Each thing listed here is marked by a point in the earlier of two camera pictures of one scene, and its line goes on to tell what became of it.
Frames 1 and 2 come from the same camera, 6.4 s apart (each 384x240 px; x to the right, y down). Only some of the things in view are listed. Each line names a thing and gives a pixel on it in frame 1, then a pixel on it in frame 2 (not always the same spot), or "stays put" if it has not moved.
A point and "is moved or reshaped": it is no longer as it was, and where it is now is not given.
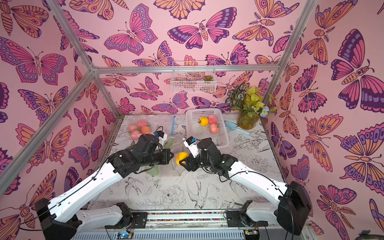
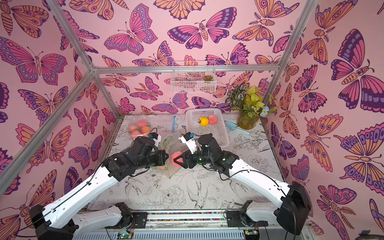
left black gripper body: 158,158 stays put
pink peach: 132,127 stays put
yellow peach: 204,121 stays put
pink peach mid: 213,128 to 175,155
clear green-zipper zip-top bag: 171,169 is moved or reshaped
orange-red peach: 145,129 stays put
